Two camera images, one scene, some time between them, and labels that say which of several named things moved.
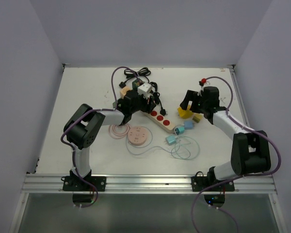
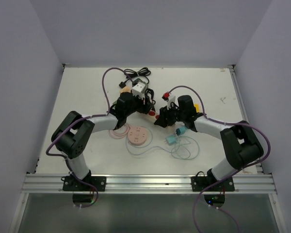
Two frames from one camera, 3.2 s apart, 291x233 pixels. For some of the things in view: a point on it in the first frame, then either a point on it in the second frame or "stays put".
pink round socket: (137, 135) stays put
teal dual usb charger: (179, 130) stays put
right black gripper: (193, 96) → (165, 116)
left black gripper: (147, 108) stays put
